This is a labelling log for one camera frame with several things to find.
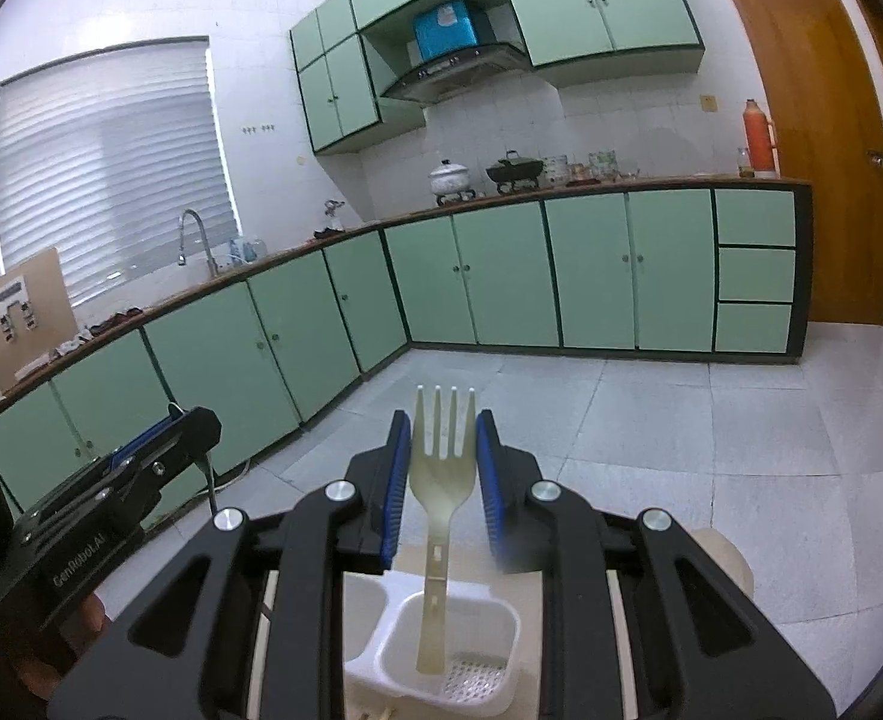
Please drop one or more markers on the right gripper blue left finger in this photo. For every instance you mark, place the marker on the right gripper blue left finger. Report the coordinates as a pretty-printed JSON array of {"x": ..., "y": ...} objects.
[{"x": 400, "y": 449}]

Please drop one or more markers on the white window blinds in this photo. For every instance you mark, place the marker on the white window blinds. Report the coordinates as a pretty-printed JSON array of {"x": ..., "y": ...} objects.
[{"x": 100, "y": 153}]

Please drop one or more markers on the glass jars on counter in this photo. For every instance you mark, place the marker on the glass jars on counter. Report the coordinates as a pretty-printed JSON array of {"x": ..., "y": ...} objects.
[{"x": 598, "y": 168}]

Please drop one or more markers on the orange thermos flask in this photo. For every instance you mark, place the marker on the orange thermos flask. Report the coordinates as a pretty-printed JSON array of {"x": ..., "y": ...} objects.
[{"x": 759, "y": 136}]

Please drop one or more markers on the person's left hand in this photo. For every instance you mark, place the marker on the person's left hand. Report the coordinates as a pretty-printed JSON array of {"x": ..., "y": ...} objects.
[{"x": 56, "y": 651}]

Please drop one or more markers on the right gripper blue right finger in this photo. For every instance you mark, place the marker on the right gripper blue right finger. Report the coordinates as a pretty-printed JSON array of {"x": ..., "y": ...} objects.
[{"x": 496, "y": 494}]

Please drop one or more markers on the black range hood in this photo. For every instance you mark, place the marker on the black range hood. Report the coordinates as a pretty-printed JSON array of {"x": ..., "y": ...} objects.
[{"x": 451, "y": 74}]

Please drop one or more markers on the small glass jar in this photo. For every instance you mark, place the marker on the small glass jar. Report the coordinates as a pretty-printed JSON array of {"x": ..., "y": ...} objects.
[{"x": 745, "y": 168}]

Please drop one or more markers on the cardboard box with picture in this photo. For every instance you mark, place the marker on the cardboard box with picture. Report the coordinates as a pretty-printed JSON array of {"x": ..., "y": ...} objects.
[{"x": 36, "y": 315}]

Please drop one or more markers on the chrome kitchen faucet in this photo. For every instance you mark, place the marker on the chrome kitchen faucet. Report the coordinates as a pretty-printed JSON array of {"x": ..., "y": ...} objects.
[{"x": 190, "y": 217}]

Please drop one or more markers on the metal kettle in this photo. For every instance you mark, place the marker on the metal kettle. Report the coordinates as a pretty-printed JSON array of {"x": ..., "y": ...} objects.
[{"x": 332, "y": 224}]

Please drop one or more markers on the green lower kitchen cabinets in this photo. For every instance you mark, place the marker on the green lower kitchen cabinets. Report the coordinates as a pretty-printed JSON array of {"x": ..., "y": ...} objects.
[{"x": 675, "y": 269}]

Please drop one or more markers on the blue box on hood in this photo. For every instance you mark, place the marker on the blue box on hood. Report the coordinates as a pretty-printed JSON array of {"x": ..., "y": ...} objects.
[{"x": 451, "y": 26}]

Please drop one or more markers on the white cooking pot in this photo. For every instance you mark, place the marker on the white cooking pot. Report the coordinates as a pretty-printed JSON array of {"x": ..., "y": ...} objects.
[{"x": 450, "y": 183}]

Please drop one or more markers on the cream plastic fork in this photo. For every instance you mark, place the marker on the cream plastic fork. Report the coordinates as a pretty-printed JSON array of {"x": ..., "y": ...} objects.
[{"x": 441, "y": 482}]

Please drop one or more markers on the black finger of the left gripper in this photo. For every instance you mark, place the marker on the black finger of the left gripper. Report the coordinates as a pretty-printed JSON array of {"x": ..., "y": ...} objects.
[{"x": 156, "y": 466}]

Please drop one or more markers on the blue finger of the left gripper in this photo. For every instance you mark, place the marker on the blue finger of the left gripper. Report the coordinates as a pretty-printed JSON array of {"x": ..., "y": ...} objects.
[{"x": 160, "y": 428}]

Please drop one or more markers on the black wok with lid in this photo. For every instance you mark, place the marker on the black wok with lid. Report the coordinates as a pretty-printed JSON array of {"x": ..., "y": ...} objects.
[{"x": 514, "y": 173}]

